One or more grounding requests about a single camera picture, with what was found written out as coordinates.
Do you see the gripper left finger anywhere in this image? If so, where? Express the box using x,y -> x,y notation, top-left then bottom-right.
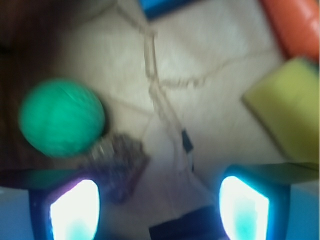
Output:
0,169 -> 101,240

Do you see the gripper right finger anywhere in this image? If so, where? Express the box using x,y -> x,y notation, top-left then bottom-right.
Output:
218,162 -> 320,240

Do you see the brown rock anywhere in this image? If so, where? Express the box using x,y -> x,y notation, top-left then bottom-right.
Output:
78,133 -> 150,204

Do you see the green rubber ball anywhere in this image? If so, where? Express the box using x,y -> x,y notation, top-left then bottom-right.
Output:
18,78 -> 106,158

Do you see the yellow green sponge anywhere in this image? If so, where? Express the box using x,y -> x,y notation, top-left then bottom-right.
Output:
242,57 -> 320,164

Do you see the brown paper bag tray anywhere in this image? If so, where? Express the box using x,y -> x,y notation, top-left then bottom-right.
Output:
0,0 -> 287,240

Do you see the orange toy carrot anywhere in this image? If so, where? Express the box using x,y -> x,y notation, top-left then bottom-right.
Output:
261,0 -> 320,64

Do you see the blue wooden block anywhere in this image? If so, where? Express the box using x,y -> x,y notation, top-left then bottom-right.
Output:
138,0 -> 193,20

